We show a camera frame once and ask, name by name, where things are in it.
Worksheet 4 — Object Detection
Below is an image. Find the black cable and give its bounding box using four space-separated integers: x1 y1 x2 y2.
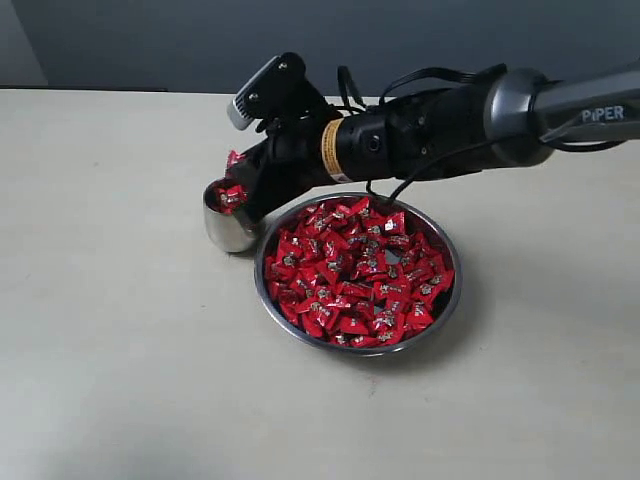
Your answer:
335 64 621 206

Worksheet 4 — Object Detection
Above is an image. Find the round steel bowl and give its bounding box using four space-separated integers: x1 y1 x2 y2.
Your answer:
254 192 462 357

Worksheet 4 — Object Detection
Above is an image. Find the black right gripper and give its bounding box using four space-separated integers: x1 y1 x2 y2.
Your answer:
224 109 431 224

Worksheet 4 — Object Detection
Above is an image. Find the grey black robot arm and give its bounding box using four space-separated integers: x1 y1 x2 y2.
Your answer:
227 53 639 222

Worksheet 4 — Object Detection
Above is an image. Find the red candy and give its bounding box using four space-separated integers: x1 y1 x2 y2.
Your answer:
213 184 248 215
225 150 246 177

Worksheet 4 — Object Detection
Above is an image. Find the small steel cup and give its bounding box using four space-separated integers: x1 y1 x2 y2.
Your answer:
202 178 265 254

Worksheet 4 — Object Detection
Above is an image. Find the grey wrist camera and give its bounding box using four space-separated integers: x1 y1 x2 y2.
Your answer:
227 52 306 131

